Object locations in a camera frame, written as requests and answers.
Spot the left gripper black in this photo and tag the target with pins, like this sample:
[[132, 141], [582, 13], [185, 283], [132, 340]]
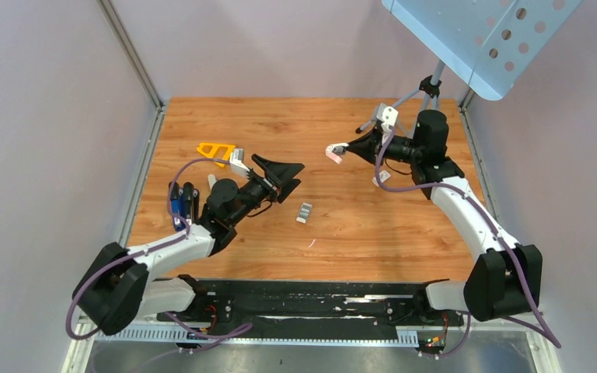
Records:
[[278, 173]]

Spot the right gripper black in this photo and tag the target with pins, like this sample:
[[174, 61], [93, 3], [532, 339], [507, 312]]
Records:
[[368, 145]]

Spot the pink stapler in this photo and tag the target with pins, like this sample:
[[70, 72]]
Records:
[[336, 152]]

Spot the grey white stapler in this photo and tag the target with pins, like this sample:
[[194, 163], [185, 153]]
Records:
[[212, 179]]

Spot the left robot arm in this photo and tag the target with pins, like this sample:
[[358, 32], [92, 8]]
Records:
[[124, 283]]

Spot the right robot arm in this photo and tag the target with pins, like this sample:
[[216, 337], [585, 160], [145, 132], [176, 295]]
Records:
[[506, 277]]

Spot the small white staple box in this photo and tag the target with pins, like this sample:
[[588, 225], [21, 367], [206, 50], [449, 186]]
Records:
[[383, 176]]

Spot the yellow plastic triangle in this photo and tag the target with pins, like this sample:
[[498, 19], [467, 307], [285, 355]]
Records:
[[219, 152]]

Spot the light blue music stand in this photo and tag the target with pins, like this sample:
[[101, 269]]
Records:
[[487, 44]]

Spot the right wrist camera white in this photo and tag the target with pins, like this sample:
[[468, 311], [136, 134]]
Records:
[[385, 117]]

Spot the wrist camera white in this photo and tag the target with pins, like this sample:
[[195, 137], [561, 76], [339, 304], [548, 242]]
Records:
[[239, 159], [385, 117]]

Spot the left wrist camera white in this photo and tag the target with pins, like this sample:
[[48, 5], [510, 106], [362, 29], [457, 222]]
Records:
[[239, 159]]

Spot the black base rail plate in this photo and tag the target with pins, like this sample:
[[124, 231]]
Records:
[[314, 310]]

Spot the aluminium frame post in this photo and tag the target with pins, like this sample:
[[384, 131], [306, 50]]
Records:
[[111, 15]]

